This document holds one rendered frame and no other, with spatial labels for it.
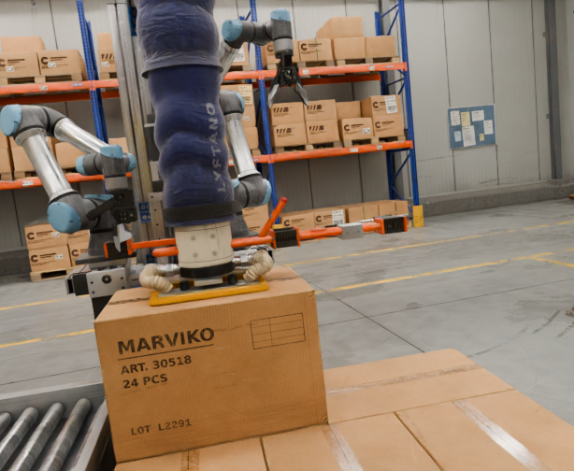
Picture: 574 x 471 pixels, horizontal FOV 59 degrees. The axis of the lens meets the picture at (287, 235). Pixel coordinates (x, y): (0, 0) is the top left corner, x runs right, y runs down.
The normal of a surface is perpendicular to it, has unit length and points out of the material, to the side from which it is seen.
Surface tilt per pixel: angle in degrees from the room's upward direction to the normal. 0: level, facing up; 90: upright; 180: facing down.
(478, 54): 90
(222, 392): 90
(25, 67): 91
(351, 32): 90
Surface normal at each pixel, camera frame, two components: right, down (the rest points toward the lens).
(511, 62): 0.25, 0.09
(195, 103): 0.51, -0.15
